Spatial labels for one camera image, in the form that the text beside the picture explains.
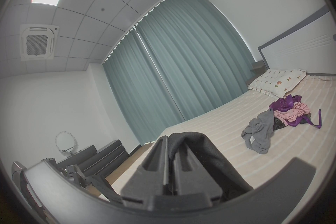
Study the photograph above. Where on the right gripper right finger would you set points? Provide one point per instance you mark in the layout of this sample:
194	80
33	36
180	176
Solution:
194	178

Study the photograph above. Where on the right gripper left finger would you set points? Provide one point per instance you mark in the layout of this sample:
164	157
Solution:
149	175

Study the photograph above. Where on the black T-shirt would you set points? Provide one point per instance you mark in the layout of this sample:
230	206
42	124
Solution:
223	165

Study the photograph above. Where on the bed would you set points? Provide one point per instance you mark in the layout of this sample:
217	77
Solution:
210	128

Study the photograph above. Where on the pile of clothes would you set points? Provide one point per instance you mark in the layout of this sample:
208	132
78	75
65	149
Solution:
291	111

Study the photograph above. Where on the black chest of drawers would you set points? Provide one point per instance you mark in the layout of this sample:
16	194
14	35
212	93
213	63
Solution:
110	154

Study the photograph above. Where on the black dressing table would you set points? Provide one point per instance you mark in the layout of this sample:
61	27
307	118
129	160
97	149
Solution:
81	153

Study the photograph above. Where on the grey garment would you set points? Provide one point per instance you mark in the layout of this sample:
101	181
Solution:
262	133

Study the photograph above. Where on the blue-green curtain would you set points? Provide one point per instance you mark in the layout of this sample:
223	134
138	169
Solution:
136	86
194	55

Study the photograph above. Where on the round mirror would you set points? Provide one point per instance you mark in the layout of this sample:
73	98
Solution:
65	141

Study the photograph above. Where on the grey bedside table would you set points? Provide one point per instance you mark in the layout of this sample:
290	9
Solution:
258	70

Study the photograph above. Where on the white printed pillow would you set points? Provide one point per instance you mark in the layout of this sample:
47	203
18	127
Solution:
275	81

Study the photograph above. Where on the ceiling air conditioner vent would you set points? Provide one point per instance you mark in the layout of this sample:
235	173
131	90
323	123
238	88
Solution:
39	43

